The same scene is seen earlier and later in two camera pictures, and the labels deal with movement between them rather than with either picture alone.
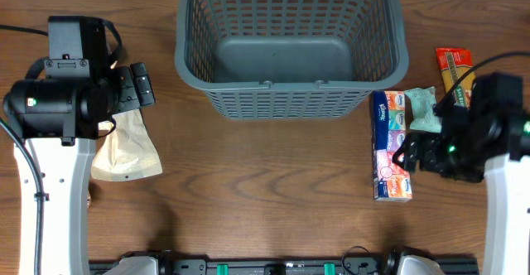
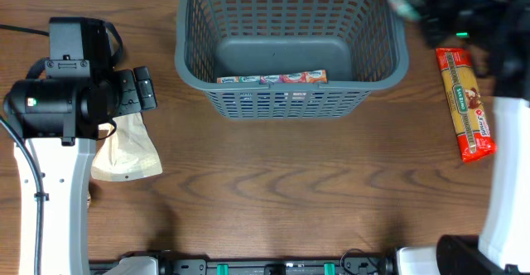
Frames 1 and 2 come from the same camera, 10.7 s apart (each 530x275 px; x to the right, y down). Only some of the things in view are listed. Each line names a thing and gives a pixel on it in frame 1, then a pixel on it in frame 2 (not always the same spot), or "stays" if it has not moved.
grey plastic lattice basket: [290, 48] stays
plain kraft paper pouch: [129, 152] stays
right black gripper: [426, 157] to [423, 2]
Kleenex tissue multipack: [389, 125] to [311, 76]
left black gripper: [129, 97] stays
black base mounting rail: [355, 262] stays
